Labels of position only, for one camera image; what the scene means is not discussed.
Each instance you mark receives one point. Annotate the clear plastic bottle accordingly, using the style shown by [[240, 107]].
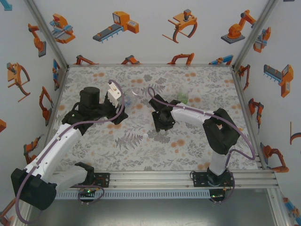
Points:
[[136, 92]]

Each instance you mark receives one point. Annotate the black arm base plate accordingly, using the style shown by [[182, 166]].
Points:
[[198, 180], [103, 180]]

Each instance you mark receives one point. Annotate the aluminium frame post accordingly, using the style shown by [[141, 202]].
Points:
[[255, 33], [48, 33], [23, 215], [278, 209]]

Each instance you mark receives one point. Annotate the wide aluminium mounting rail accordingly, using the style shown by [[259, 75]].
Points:
[[150, 180]]

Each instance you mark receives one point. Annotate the small circuit board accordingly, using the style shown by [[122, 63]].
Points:
[[217, 196], [88, 191]]

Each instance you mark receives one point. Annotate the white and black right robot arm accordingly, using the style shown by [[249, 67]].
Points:
[[188, 115]]

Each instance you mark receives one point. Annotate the clear bottle green label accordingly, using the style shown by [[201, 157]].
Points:
[[183, 97]]

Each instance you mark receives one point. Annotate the floral patterned table mat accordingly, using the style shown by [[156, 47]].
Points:
[[164, 75]]

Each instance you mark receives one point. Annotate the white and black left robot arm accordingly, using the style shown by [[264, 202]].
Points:
[[63, 146]]

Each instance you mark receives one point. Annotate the aluminium frame rail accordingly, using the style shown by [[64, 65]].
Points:
[[241, 94], [58, 99], [150, 65]]

